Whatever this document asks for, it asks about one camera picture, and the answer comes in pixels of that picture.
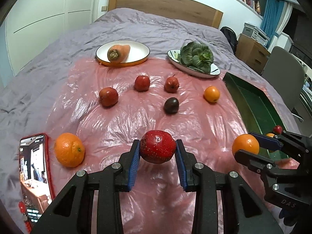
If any large red apple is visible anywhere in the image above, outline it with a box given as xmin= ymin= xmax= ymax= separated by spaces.
xmin=272 ymin=125 xmax=283 ymax=135

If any large smooth orange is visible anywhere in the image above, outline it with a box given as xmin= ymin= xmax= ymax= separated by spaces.
xmin=232 ymin=134 xmax=260 ymax=155

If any textured orange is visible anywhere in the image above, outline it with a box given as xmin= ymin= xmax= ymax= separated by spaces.
xmin=54 ymin=133 xmax=85 ymax=168

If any dark purple plum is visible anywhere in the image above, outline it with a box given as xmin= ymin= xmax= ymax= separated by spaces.
xmin=163 ymin=97 xmax=179 ymax=115

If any small red apple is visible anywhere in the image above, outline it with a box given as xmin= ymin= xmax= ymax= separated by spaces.
xmin=99 ymin=87 xmax=118 ymax=107
xmin=134 ymin=75 xmax=150 ymax=92

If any red apple with stem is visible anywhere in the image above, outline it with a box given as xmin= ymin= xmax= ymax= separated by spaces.
xmin=164 ymin=75 xmax=180 ymax=93

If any white blue gloved hand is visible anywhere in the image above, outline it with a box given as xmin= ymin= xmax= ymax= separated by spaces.
xmin=279 ymin=208 xmax=300 ymax=227

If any green rectangular tray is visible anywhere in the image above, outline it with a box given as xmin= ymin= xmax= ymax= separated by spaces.
xmin=222 ymin=72 xmax=287 ymax=161

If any red cased smartphone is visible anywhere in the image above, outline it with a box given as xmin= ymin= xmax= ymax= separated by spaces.
xmin=19 ymin=133 xmax=54 ymax=233

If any grey office chair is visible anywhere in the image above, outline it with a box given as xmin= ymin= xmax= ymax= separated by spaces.
xmin=261 ymin=46 xmax=305 ymax=111

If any wooden nightstand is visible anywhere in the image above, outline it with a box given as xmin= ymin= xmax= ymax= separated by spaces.
xmin=235 ymin=34 xmax=270 ymax=74

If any pink plastic sheet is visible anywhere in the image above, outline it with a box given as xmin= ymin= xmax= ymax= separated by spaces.
xmin=45 ymin=59 xmax=264 ymax=233

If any black backpack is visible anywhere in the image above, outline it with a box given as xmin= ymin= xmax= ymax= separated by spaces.
xmin=220 ymin=27 xmax=238 ymax=54

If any green leafy cabbage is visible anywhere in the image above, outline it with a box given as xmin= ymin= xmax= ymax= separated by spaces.
xmin=179 ymin=41 xmax=214 ymax=73

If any right blue curtain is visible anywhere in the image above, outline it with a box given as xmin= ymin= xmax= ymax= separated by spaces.
xmin=260 ymin=0 xmax=285 ymax=47

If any white oval dish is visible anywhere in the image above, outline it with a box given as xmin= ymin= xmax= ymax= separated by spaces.
xmin=167 ymin=49 xmax=221 ymax=79

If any carrot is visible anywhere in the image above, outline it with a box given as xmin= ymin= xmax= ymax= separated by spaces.
xmin=107 ymin=45 xmax=131 ymax=63

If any orange rimmed plate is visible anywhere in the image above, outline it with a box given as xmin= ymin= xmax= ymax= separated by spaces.
xmin=95 ymin=40 xmax=150 ymax=68

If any wooden headboard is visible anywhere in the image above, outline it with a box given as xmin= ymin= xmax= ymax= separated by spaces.
xmin=107 ymin=0 xmax=223 ymax=28

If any white wardrobe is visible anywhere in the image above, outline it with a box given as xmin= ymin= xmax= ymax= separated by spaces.
xmin=5 ymin=0 xmax=94 ymax=75

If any red braided lanyard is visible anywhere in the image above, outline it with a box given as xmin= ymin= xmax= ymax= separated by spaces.
xmin=18 ymin=200 xmax=32 ymax=233

